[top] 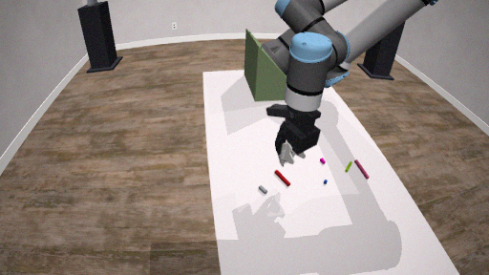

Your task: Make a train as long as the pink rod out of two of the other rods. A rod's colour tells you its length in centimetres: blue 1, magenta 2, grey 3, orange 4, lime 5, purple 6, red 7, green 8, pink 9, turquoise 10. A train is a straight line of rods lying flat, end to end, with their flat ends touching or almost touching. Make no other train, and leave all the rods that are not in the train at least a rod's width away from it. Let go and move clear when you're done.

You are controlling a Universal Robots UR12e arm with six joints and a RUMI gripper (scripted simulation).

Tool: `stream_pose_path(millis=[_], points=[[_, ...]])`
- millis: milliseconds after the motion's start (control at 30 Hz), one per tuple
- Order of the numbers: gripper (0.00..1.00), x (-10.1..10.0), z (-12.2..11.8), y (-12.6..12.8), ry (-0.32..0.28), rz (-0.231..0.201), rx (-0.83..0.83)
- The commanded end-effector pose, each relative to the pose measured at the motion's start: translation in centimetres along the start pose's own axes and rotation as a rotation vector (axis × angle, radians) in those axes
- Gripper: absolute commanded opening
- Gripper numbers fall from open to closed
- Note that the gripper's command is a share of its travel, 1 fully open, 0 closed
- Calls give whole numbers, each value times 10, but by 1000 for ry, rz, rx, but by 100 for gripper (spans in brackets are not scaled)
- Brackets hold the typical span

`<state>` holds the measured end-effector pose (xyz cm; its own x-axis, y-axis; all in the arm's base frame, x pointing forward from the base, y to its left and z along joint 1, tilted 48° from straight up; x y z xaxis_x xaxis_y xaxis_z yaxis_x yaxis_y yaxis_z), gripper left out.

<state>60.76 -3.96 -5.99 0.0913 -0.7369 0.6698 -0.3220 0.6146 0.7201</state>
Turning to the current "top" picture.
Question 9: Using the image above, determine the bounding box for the dark pink rod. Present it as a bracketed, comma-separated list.
[354, 159, 369, 180]

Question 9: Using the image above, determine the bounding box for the dark red rod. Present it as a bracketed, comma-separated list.
[274, 170, 290, 187]

